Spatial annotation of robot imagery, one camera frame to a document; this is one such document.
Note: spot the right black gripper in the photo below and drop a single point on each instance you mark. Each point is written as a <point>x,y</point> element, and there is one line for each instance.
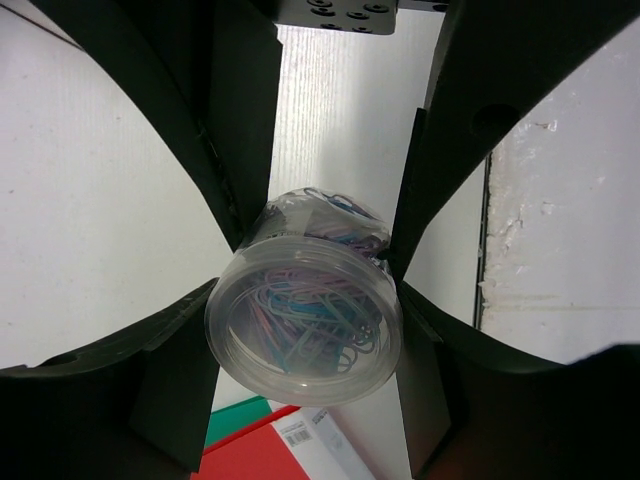
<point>494,61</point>

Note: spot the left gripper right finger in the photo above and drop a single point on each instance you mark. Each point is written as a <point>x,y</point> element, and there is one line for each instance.
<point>476,408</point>

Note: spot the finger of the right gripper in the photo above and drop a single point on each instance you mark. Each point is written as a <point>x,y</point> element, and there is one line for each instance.
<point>205,74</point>

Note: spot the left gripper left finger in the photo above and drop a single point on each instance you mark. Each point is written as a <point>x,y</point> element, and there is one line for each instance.
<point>133,405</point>

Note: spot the green folder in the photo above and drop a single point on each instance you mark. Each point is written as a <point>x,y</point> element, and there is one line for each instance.
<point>229,420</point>

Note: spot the small clear jar dark contents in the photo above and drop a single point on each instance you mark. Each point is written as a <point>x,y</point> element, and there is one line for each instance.
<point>307,312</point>

